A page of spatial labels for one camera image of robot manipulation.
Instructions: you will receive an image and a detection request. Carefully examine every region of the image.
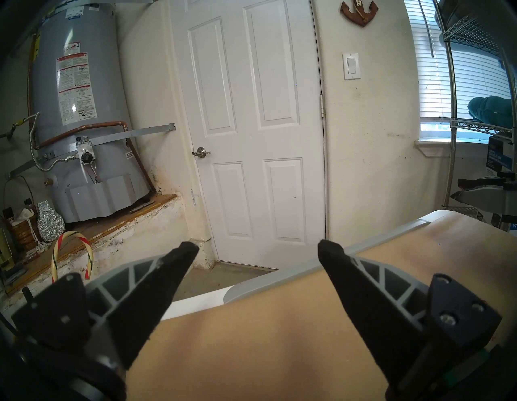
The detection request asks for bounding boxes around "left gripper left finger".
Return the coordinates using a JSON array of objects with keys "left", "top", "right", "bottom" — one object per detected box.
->
[{"left": 11, "top": 242, "right": 200, "bottom": 370}]

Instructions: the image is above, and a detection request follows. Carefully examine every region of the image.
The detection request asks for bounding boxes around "flexible corrugated steel hose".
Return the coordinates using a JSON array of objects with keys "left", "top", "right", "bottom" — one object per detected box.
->
[{"left": 29, "top": 112, "right": 79, "bottom": 171}]

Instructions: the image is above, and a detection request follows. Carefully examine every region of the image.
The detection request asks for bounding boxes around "utility pump carton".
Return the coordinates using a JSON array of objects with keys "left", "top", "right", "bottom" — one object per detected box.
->
[{"left": 487, "top": 135, "right": 515, "bottom": 178}]

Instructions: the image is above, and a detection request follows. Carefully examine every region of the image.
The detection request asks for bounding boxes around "wooden anchor wall decoration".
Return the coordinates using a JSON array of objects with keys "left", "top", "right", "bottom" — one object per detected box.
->
[{"left": 340, "top": 0, "right": 379, "bottom": 27}]

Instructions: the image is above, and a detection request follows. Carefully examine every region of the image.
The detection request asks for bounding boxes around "chrome wire shelf rack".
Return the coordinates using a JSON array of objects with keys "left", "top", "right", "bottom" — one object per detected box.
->
[{"left": 434, "top": 0, "right": 517, "bottom": 233}]

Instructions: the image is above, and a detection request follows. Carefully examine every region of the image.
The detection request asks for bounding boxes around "plywood platform board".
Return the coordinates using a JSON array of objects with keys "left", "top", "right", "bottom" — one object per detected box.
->
[{"left": 6, "top": 194, "right": 178, "bottom": 295}]

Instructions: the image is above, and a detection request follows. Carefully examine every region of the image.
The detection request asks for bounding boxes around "crumpled aluminium foil bundle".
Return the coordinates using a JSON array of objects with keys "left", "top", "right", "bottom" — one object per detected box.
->
[{"left": 37, "top": 201, "right": 66, "bottom": 242}]

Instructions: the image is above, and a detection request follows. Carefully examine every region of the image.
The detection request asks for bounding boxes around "gas pipe with yellow valve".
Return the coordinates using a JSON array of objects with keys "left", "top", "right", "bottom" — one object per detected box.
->
[{"left": 0, "top": 115, "right": 39, "bottom": 140}]

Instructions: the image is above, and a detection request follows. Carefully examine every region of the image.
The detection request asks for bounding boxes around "folding table with board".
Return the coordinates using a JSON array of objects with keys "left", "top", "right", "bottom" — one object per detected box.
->
[{"left": 125, "top": 210, "right": 517, "bottom": 401}]

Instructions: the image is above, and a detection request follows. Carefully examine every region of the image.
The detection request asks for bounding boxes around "teal tufted cushion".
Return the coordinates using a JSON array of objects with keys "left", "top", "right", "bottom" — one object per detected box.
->
[{"left": 467, "top": 96, "right": 513, "bottom": 128}]

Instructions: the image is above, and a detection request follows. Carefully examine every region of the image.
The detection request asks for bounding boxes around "gray water heater tank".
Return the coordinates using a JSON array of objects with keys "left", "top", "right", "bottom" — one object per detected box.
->
[{"left": 30, "top": 0, "right": 152, "bottom": 224}]

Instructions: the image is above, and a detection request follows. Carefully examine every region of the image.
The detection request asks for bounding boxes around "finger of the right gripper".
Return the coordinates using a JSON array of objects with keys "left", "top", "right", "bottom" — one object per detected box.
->
[
  {"left": 456, "top": 173, "right": 517, "bottom": 190},
  {"left": 450, "top": 187, "right": 517, "bottom": 215}
]

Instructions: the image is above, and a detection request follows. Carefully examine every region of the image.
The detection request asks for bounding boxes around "wicker basket with handle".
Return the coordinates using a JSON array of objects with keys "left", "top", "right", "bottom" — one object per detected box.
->
[{"left": 3, "top": 175, "right": 41, "bottom": 251}]

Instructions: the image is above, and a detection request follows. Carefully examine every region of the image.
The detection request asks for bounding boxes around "white panel door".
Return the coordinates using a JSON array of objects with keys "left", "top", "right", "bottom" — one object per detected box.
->
[{"left": 168, "top": 0, "right": 328, "bottom": 270}]

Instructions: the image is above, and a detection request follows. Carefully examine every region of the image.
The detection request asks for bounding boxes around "gray metal heater strap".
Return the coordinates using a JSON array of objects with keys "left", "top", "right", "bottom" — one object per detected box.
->
[{"left": 5, "top": 123, "right": 177, "bottom": 178}]

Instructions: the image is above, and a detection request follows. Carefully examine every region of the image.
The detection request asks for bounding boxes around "copper water pipe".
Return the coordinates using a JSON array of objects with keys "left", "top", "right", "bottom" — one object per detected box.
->
[{"left": 27, "top": 36, "right": 157, "bottom": 194}]

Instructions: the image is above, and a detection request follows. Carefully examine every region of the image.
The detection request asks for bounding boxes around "window with white blinds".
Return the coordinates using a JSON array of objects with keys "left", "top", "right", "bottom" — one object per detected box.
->
[{"left": 404, "top": 0, "right": 517, "bottom": 157}]

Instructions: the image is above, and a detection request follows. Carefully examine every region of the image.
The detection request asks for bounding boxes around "striped candy cane decoration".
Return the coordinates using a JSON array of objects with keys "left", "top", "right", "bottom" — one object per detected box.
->
[{"left": 52, "top": 231, "right": 94, "bottom": 283}]

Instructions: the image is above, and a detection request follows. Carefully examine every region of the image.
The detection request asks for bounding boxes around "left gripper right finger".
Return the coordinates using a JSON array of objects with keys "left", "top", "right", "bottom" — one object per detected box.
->
[{"left": 317, "top": 239, "right": 502, "bottom": 393}]

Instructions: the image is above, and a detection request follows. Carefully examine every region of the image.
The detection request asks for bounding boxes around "white wall light switch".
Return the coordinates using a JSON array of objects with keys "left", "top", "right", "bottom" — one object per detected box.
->
[{"left": 343, "top": 53, "right": 359, "bottom": 80}]

